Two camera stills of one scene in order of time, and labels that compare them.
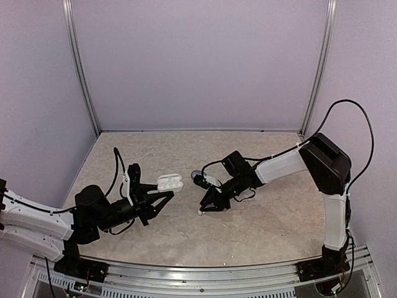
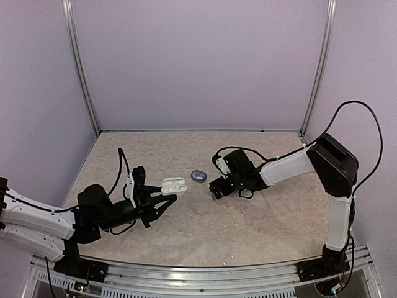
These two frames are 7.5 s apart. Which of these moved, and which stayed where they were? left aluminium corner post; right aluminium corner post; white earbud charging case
Moved: white earbud charging case
Stayed: right aluminium corner post; left aluminium corner post
